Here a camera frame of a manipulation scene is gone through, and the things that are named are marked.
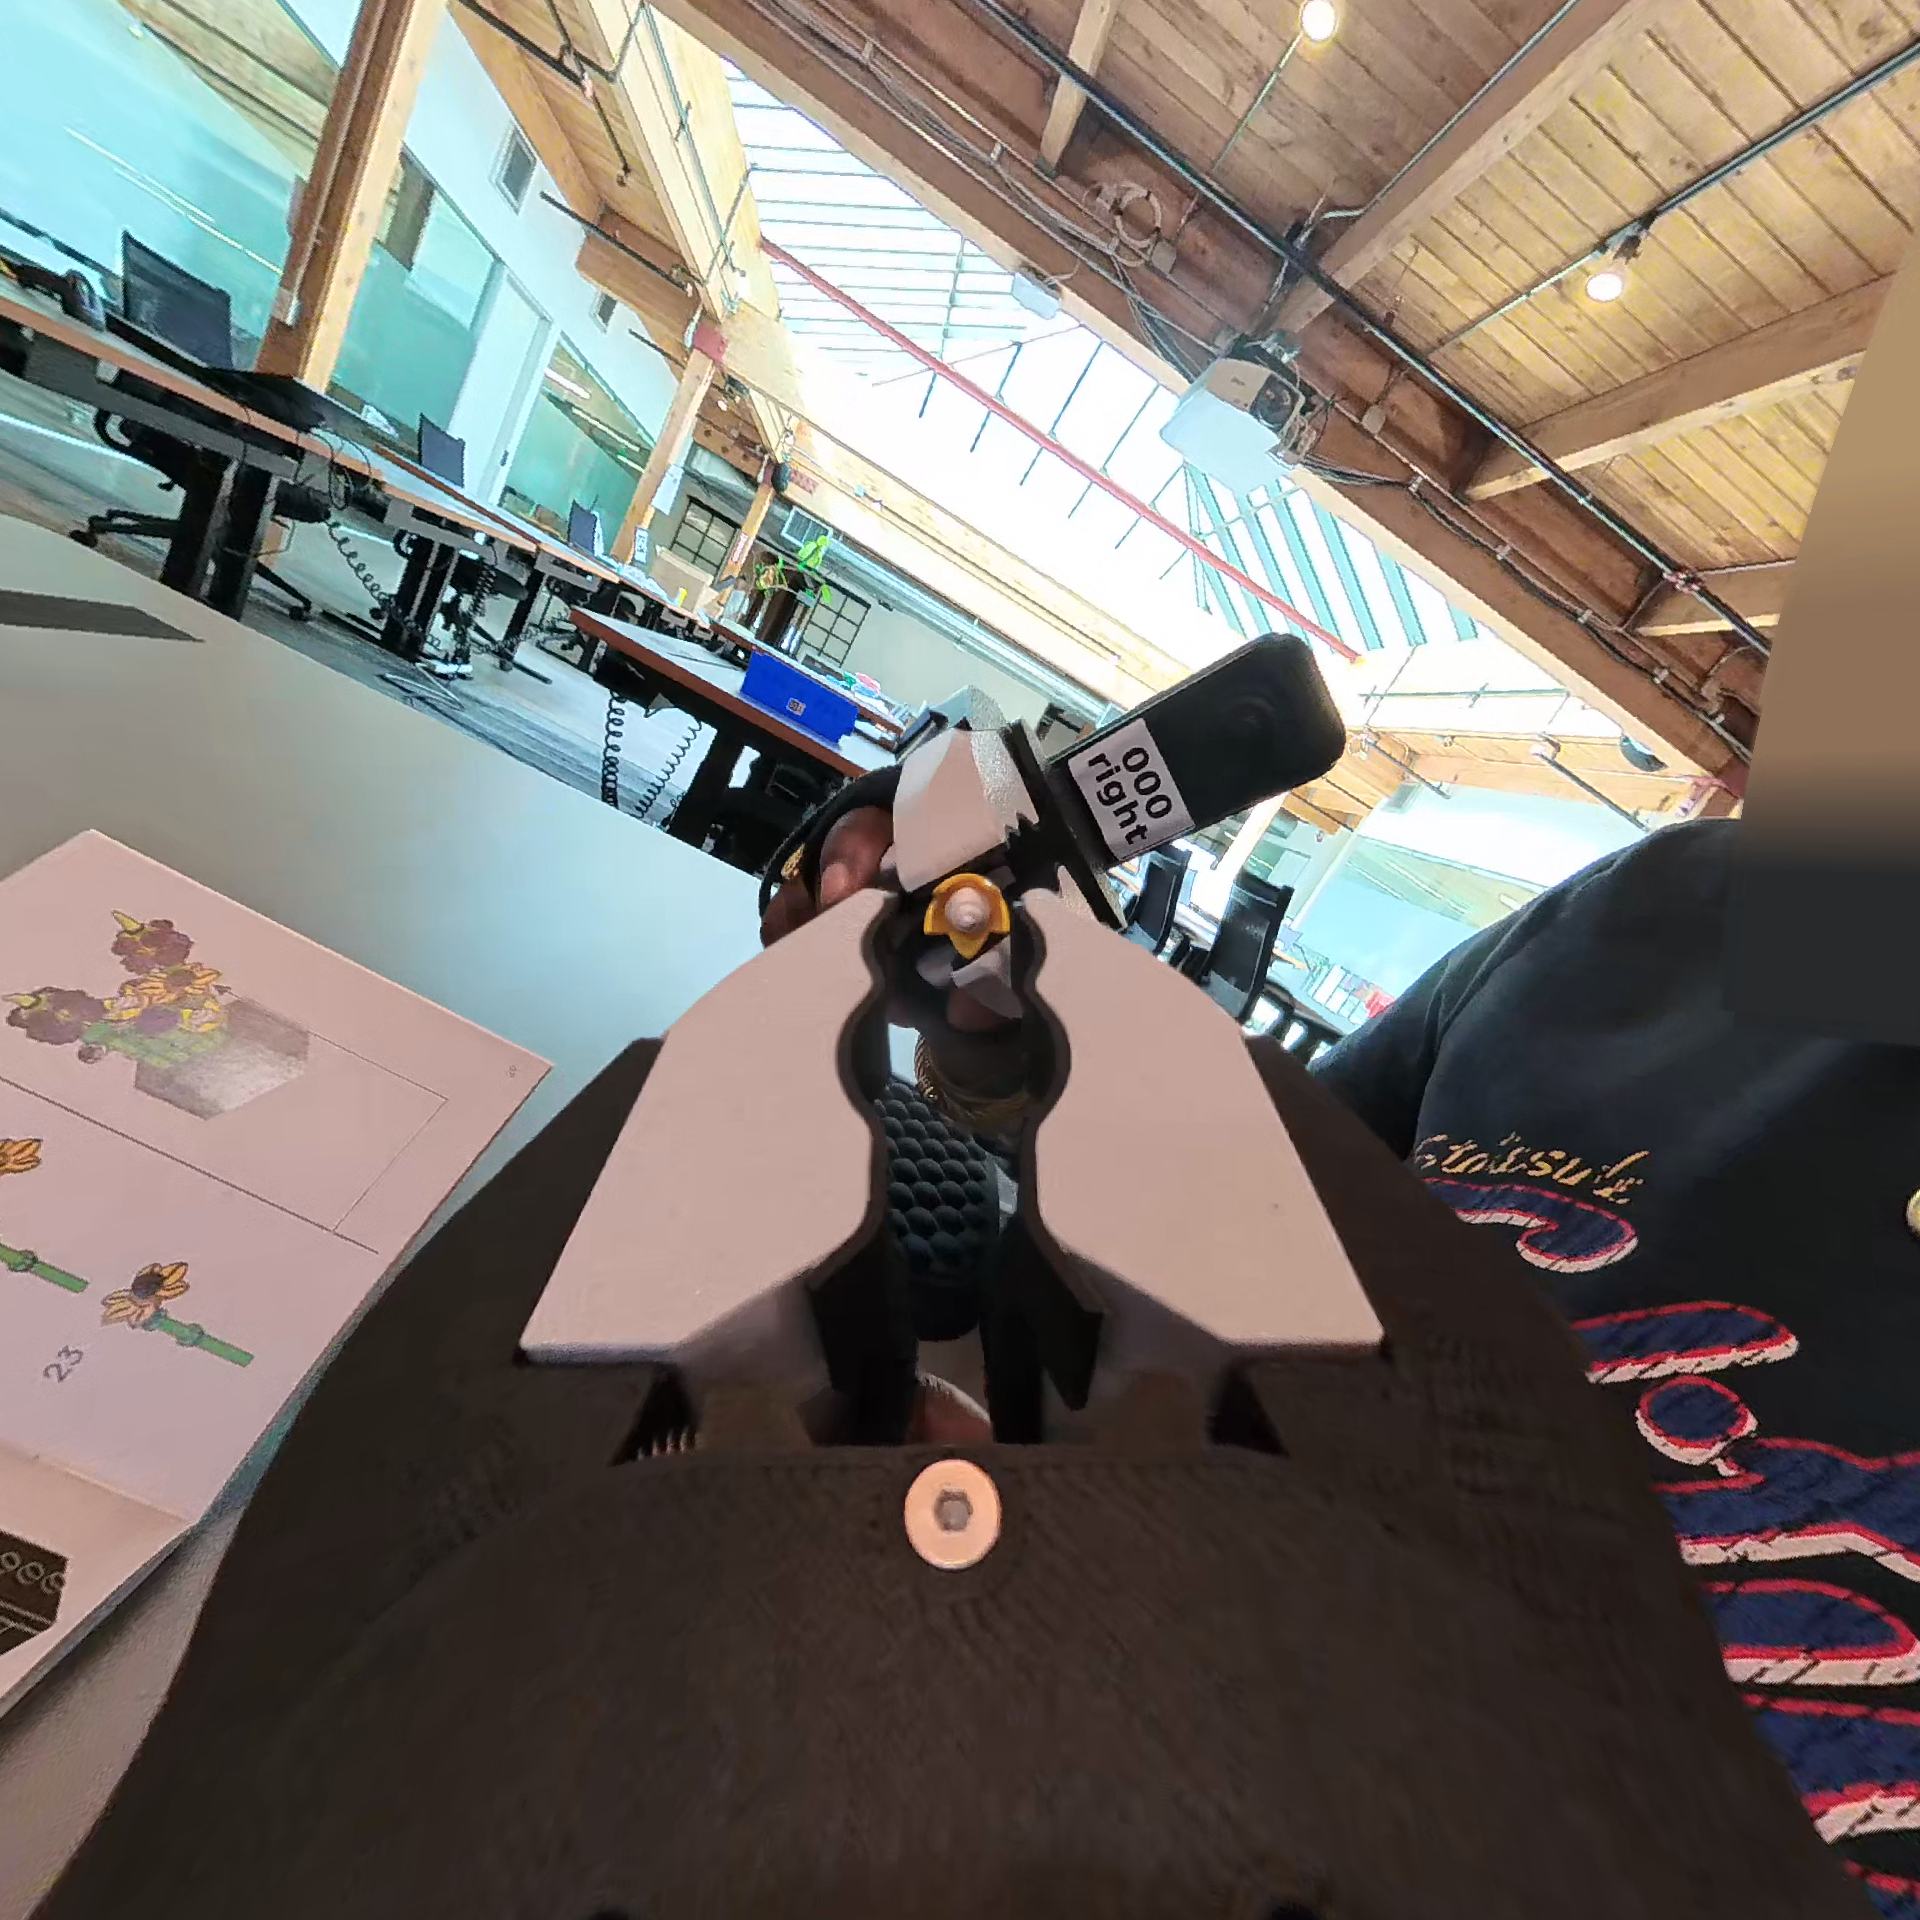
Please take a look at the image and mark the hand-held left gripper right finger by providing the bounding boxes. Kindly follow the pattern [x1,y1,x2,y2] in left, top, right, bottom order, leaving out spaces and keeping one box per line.
[999,895,1386,1443]

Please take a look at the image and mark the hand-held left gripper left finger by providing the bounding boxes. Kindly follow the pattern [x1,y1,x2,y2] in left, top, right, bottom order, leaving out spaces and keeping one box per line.
[522,891,916,1443]

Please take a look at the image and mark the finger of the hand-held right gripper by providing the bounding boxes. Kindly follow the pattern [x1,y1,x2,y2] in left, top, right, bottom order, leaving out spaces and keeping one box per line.
[892,734,1040,890]

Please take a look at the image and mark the yellow lego flower piece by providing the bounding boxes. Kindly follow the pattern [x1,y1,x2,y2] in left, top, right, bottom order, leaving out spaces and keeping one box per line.
[921,870,1013,955]

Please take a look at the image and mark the lego instruction booklet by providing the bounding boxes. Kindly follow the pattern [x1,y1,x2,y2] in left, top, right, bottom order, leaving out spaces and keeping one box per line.
[0,833,550,1719]

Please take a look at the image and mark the person's right hand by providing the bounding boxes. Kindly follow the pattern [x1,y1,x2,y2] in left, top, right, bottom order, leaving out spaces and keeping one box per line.
[759,786,906,950]

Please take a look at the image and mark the row of office chairs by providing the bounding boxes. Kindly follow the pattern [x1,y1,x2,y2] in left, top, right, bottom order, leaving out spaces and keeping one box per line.
[1122,853,1357,1058]

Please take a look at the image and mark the blue bins on far desk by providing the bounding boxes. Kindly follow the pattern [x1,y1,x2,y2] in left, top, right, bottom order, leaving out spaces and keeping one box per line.
[742,651,876,742]

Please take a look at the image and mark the black honeycomb cushion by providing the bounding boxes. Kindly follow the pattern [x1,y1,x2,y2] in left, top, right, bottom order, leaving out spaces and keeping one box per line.
[870,1075,1029,1357]

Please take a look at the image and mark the white ceiling projector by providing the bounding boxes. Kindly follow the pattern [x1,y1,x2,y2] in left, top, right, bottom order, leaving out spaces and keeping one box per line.
[1160,342,1318,500]

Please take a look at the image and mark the person's dark printed sweatshirt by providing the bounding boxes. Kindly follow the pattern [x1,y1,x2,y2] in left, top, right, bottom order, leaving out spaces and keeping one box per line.
[1320,820,1920,1920]

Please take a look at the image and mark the row of office desks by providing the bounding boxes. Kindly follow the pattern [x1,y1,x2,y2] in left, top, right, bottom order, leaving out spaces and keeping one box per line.
[0,235,903,874]

